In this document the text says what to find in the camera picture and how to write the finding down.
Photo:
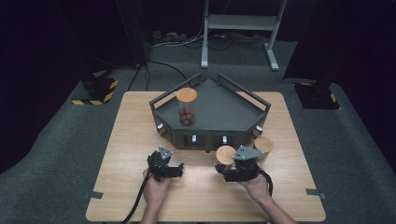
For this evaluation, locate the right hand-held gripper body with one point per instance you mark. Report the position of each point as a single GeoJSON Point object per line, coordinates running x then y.
{"type": "Point", "coordinates": [244, 171]}

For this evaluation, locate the pile of brown round nuts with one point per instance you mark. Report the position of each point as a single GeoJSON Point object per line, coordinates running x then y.
{"type": "Point", "coordinates": [186, 117]}

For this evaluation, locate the glass jar with red contents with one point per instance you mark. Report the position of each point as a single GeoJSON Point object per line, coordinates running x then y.
{"type": "Point", "coordinates": [225, 155]}

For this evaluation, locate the grey tape piece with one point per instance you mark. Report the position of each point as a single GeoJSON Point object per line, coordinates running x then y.
{"type": "Point", "coordinates": [316, 193]}
{"type": "Point", "coordinates": [93, 195]}

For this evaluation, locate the jar with wooden lid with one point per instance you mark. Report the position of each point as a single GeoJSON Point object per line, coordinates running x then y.
{"type": "Point", "coordinates": [186, 95]}

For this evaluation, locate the person's right hand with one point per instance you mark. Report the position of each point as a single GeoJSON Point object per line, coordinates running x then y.
{"type": "Point", "coordinates": [258, 186]}

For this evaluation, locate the power strip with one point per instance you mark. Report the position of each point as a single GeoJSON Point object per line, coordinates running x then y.
{"type": "Point", "coordinates": [169, 36]}

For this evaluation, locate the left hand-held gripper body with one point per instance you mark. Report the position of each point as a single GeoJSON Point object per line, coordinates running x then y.
{"type": "Point", "coordinates": [163, 169]}

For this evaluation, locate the grey metal stand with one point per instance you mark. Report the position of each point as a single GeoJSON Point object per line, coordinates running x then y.
{"type": "Point", "coordinates": [239, 22]}

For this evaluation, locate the black yellow striped base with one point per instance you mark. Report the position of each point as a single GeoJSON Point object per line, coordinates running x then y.
{"type": "Point", "coordinates": [317, 98]}
{"type": "Point", "coordinates": [102, 93]}

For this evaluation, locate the person's left hand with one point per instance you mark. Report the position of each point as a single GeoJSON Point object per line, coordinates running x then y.
{"type": "Point", "coordinates": [155, 191]}

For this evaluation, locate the dark grey corner rack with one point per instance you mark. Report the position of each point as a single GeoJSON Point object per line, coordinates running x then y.
{"type": "Point", "coordinates": [218, 109]}

